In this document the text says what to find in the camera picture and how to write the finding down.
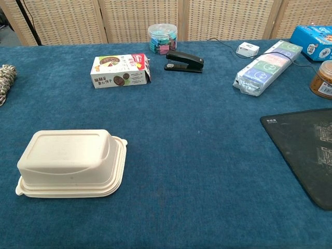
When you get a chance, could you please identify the beige takeaway container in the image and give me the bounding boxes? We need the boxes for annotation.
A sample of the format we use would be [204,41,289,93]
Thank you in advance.
[15,129,128,199]

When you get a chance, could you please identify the wicker folding screen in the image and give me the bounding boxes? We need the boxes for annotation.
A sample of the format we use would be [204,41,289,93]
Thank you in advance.
[0,0,332,47]

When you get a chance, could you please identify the white cookie box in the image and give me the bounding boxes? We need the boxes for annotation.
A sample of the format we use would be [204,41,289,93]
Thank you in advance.
[90,53,153,90]

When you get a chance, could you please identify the small white staples box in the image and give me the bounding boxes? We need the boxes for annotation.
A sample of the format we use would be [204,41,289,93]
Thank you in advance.
[236,41,260,59]

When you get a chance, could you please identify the black mouse pad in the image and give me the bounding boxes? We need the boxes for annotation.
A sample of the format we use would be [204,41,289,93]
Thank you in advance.
[260,108,332,211]

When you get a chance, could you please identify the braided rope bundle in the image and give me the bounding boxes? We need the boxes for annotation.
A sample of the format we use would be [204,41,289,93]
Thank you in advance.
[0,64,18,107]

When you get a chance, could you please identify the black tripod stand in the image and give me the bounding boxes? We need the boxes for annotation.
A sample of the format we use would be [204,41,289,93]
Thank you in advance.
[15,0,42,46]

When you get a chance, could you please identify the plastic-wrapped tissue packs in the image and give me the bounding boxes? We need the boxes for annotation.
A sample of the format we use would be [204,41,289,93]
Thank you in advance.
[232,40,303,97]

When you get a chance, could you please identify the blue cookie box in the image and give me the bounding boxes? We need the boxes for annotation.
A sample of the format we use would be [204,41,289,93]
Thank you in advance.
[289,25,332,62]

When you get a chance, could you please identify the clear jar of binder clips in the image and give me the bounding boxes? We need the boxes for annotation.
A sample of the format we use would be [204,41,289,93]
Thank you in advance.
[148,23,178,56]

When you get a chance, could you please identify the blue table cloth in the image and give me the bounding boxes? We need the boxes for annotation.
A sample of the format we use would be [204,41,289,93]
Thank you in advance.
[0,38,332,249]

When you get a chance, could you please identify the black stapler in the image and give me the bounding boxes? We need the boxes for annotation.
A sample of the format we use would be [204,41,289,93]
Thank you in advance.
[164,50,205,74]

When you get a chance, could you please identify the clear jar of rubber bands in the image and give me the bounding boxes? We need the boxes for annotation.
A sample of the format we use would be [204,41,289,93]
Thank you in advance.
[310,60,332,100]

